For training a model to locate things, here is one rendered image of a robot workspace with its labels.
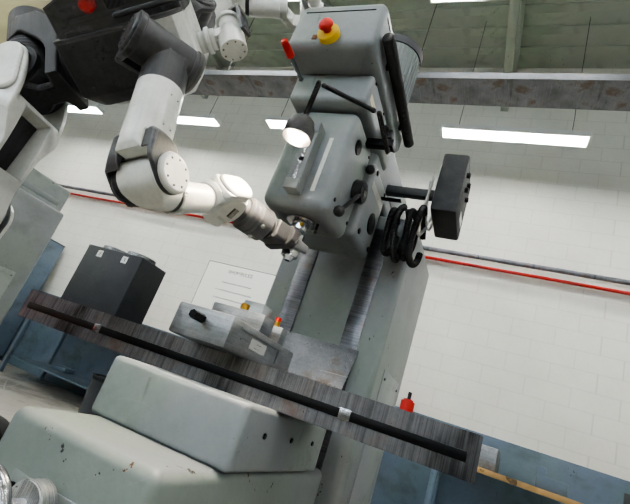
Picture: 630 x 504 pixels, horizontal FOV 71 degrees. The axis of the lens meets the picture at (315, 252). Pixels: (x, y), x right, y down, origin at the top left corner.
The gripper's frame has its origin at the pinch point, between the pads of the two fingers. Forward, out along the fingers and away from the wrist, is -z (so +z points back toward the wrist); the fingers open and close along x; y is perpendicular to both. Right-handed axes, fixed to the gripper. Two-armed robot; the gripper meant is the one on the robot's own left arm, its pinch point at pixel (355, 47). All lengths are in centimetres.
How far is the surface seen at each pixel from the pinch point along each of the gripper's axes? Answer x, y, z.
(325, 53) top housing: 18.4, -20.5, -9.9
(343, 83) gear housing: 13.0, -20.7, -17.3
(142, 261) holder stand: -6, -95, -11
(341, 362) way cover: -30, -69, -68
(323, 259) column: -38, -49, -36
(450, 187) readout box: -12, -10, -54
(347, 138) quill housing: 10.3, -31.1, -30.1
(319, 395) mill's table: 17, -80, -75
